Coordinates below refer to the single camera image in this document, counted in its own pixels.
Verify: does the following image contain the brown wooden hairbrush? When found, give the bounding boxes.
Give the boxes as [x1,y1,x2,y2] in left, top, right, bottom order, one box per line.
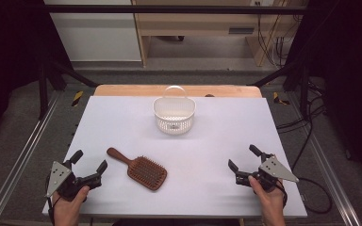
[106,147,168,192]

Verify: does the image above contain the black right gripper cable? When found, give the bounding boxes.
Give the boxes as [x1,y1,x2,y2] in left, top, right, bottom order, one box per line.
[276,177,333,216]

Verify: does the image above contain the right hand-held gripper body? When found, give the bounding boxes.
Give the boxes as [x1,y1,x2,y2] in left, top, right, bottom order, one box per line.
[235,152,300,193]

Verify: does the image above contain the person's left hand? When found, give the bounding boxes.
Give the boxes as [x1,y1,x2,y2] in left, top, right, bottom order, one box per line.
[52,186,91,226]

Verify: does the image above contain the black cables under desk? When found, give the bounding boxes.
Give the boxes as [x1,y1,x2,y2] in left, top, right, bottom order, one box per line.
[255,13,296,69]

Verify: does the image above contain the person's right hand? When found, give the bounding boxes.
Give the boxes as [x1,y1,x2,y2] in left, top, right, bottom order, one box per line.
[248,175,287,226]

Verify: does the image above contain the light wooden desk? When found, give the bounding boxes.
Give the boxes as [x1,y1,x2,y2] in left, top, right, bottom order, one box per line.
[131,0,309,68]

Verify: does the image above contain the white table mat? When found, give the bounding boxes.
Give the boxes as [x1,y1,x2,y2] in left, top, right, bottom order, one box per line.
[41,95,308,219]

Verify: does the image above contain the white plastic basket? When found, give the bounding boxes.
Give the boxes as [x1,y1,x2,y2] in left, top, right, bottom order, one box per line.
[152,85,197,137]

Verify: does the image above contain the aluminium floor rail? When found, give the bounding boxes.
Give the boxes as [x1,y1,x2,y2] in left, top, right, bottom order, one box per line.
[287,92,362,226]
[0,90,62,226]

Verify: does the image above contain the black curtain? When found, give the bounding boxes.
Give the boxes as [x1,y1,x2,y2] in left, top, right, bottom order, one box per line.
[0,0,74,142]
[286,0,362,183]

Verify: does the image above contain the black metal stand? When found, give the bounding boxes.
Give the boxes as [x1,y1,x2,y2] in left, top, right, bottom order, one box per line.
[37,59,100,121]
[248,59,312,121]

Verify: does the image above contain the black horizontal frame bar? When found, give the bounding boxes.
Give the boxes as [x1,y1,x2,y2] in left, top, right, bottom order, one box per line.
[43,4,309,15]

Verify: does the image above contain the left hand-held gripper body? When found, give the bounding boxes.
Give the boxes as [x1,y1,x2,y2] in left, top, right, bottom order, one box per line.
[45,160,104,202]

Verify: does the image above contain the white cabinet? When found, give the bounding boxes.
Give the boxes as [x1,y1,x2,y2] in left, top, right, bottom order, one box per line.
[43,0,142,62]

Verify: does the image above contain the yellow black tape marker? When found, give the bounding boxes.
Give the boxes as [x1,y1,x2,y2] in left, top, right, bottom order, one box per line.
[71,90,85,107]
[272,91,291,106]

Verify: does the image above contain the black floor cables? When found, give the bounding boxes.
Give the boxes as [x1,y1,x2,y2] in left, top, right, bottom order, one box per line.
[276,81,328,172]

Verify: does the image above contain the wooden table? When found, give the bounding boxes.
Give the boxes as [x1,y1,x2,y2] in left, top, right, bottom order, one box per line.
[93,84,263,98]

